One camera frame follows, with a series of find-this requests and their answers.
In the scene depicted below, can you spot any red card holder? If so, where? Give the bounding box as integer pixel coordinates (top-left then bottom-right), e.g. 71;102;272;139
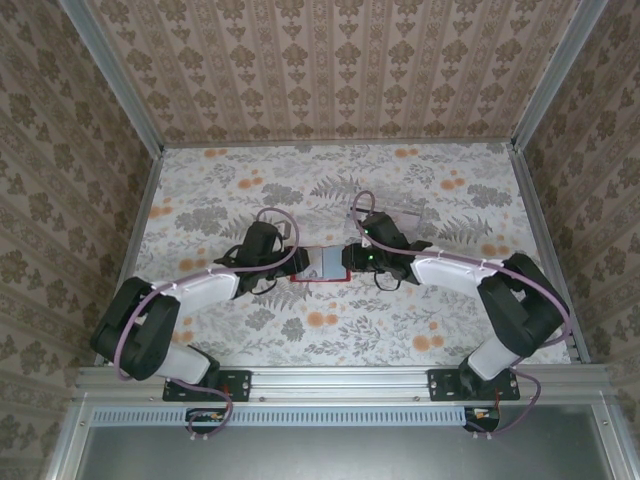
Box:
290;245;350;285

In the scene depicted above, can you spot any aluminium table side rail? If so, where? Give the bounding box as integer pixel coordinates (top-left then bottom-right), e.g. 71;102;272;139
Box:
505;142;592;365
93;147;166;367

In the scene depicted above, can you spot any aluminium table back rail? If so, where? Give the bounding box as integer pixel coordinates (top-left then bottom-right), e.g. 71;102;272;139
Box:
162;139;516;149

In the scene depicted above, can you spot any aluminium frame post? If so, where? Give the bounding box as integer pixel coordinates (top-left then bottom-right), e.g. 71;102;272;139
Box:
59;0;166;154
509;0;611;150

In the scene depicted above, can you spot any pale blue slotted cable duct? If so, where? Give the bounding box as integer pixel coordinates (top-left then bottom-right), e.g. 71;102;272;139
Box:
92;405;501;427

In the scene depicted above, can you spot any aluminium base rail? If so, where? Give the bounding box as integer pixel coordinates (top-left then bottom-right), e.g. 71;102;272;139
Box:
74;363;615;405

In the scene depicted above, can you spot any grey metal sheet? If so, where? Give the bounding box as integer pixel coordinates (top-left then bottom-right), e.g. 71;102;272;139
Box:
74;424;619;480

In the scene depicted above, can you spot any pink printed card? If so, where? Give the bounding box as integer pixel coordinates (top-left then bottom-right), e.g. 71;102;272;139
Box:
394;212;425;232

